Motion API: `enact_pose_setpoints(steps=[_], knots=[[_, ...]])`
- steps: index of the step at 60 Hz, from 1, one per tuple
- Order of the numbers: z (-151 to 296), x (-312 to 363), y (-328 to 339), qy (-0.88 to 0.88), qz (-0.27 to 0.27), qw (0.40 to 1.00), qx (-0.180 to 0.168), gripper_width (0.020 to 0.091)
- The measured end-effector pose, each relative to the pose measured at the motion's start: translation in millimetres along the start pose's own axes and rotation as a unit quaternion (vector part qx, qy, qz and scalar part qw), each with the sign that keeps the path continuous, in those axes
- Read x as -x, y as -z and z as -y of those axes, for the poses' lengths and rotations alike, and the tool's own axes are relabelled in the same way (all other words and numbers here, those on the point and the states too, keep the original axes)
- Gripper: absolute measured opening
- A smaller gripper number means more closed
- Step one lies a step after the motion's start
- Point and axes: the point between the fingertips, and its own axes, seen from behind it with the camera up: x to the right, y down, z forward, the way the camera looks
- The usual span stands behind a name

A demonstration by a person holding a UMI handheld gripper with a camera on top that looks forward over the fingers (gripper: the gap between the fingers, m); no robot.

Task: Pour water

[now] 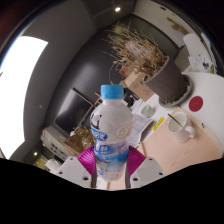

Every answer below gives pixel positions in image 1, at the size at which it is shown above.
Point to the wooden figure sculpture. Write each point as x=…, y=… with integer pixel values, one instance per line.
x=178, y=26

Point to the blue-capped white drink bottle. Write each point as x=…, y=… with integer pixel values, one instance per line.
x=111, y=130

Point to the stack of papers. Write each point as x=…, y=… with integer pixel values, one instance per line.
x=198, y=62

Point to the yellow flat stick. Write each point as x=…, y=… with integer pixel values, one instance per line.
x=158, y=124

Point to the tan wooden board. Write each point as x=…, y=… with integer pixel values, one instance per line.
x=186, y=153

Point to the cardboard box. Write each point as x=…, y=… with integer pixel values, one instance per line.
x=138, y=85

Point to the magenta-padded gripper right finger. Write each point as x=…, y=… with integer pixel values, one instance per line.
x=136, y=159

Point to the grey plant saucer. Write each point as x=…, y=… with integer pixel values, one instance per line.
x=186, y=95

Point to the white mug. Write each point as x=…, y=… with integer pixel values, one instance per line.
x=181, y=131

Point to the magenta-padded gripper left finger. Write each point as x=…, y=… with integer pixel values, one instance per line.
x=87, y=159

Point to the long ceiling light panel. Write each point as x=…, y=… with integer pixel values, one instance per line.
x=20, y=90

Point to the white chair with papers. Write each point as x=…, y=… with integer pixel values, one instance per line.
x=193, y=43

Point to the dried plant in grey pot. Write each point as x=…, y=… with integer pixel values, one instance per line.
x=166, y=81

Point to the flat round red coaster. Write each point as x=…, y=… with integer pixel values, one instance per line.
x=196, y=103

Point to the recessed ceiling spotlights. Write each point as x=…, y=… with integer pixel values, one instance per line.
x=117, y=9

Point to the black wall screen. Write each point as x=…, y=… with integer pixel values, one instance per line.
x=71, y=113

